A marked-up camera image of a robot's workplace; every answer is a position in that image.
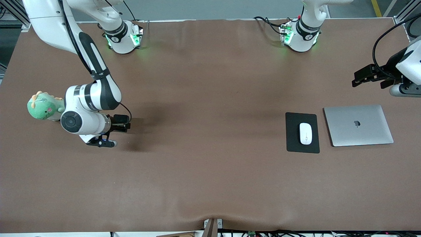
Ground aluminium frame post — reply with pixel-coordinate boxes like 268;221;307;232
393;0;421;25
0;0;33;32

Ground brown table cover sheet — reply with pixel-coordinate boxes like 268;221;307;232
0;18;421;232

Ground white computer mouse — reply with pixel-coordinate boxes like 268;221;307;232
299;123;312;145

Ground black left arm base cables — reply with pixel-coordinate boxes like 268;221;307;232
253;16;290;35

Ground green dinosaur plush toy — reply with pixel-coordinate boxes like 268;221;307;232
27;91;66;121

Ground brown post with white bracket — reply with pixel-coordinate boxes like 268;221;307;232
203;218;223;237

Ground black right arm base cable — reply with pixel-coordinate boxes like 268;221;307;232
123;0;150;33

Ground black mouse pad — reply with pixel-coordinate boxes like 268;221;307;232
285;112;320;154

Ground silver closed laptop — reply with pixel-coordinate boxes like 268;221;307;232
324;105;394;147

